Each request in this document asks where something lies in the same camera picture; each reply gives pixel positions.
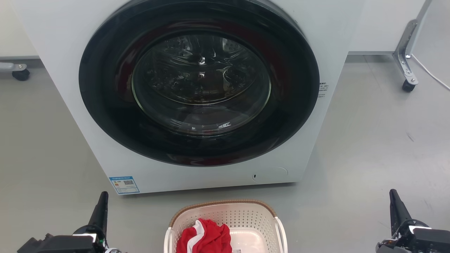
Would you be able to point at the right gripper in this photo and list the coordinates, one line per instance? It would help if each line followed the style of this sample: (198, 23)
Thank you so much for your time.
(400, 242)

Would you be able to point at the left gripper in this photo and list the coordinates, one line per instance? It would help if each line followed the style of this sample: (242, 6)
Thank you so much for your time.
(98, 240)

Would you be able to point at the white perforated laundry basket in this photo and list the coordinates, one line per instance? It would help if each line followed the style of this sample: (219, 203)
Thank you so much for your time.
(246, 218)

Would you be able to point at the blue energy label sticker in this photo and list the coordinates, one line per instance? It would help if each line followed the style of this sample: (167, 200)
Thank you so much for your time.
(124, 185)

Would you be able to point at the dark round washing machine door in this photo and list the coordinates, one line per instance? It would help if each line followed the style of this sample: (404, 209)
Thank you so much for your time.
(105, 105)

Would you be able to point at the red and white garment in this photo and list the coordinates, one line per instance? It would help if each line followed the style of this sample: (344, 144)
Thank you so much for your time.
(207, 239)

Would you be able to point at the tall metal caster leg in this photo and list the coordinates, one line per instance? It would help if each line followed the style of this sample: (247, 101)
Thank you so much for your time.
(404, 63)

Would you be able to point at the white front-load washing machine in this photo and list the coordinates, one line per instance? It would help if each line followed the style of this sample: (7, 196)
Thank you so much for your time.
(52, 52)

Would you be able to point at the white partition panel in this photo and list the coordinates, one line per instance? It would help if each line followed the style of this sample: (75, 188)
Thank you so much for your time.
(14, 35)
(379, 24)

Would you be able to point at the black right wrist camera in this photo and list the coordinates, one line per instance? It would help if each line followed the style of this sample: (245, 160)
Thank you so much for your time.
(432, 240)

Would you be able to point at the short metal caster bracket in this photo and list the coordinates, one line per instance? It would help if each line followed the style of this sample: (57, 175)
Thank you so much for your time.
(21, 74)

